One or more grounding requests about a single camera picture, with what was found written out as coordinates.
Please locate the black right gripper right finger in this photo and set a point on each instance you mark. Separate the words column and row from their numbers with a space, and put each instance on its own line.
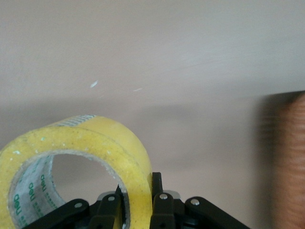
column 164, row 210

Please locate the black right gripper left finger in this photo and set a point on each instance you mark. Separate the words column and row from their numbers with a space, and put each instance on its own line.
column 104, row 210

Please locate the yellowish clear packing tape roll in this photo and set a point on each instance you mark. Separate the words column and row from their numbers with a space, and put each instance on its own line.
column 95, row 140

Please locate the brown deep wicker basket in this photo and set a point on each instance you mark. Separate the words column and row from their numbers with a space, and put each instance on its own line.
column 290, row 155

